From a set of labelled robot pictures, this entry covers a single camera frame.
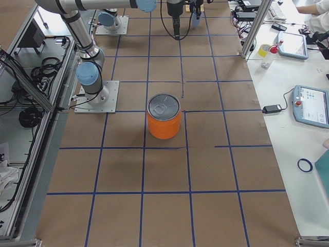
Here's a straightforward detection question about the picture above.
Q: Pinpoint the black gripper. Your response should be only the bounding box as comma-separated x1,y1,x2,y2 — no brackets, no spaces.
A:
189,0,204,20
167,0,185,39

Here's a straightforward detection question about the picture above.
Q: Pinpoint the light blue plastic cup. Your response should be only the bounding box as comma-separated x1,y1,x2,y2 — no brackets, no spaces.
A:
191,11,203,28

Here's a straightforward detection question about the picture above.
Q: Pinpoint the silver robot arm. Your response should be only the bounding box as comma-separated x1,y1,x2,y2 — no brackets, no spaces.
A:
98,1,204,36
36,1,158,106

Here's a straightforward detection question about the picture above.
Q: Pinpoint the black power adapter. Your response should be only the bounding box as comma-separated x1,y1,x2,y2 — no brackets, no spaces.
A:
262,104,282,114
235,12,257,22

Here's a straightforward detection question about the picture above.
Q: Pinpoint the yellow tape roll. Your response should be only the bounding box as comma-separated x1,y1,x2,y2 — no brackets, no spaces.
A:
258,44,271,58

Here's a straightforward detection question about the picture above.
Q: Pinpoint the black smartphone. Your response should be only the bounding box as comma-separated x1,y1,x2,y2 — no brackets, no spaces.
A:
271,23,287,31

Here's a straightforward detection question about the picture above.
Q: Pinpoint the red cap squeeze bottle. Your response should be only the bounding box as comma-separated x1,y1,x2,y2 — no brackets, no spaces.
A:
268,41,283,54

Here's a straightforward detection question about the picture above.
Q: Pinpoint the orange soda can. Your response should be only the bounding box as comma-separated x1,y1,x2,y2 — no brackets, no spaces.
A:
147,93,181,139

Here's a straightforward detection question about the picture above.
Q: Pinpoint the left teach pendant tablet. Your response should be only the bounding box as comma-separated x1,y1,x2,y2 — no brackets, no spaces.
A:
277,31,308,60

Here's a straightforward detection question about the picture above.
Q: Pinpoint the teach pendant tablet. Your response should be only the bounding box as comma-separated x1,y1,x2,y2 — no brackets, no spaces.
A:
292,85,328,129
277,31,308,60

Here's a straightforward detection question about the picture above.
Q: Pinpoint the right teach pendant tablet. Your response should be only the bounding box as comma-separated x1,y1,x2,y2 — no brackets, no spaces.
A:
292,85,328,129

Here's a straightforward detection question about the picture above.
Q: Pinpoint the teal board corner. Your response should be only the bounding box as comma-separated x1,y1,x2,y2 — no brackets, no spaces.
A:
315,150,329,191

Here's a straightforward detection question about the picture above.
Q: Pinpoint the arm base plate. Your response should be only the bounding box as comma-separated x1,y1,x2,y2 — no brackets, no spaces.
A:
74,81,120,114
96,15,129,36

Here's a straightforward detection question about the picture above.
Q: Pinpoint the aluminium frame post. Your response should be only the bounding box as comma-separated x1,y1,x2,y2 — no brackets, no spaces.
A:
241,0,272,59

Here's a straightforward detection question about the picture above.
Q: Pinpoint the blue tape ring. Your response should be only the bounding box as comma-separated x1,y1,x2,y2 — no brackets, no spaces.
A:
297,158,314,173

